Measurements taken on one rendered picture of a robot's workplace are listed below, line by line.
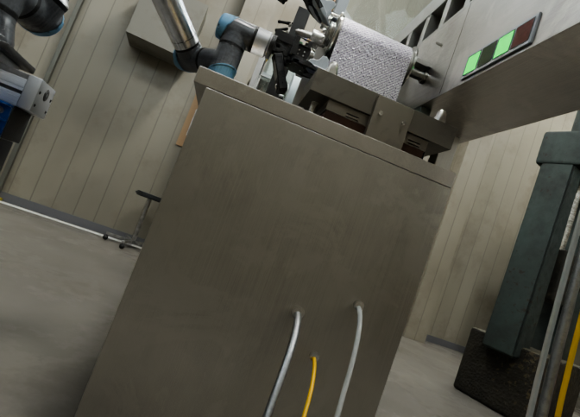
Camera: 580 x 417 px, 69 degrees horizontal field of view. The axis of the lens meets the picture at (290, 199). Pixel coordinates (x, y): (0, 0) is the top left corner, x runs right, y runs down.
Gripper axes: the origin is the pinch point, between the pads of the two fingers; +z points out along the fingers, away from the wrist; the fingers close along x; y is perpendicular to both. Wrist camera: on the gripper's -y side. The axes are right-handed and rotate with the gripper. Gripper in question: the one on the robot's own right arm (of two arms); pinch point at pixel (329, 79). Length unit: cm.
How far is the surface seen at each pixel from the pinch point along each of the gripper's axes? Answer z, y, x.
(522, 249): 192, 2, 147
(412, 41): 32, 45, 39
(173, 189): -27, -47, -26
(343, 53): 1.1, 9.3, -0.2
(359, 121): 8.3, -14.2, -19.0
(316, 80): -5.7, -9.4, -20.0
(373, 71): 11.7, 8.0, -0.2
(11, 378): -52, -109, 5
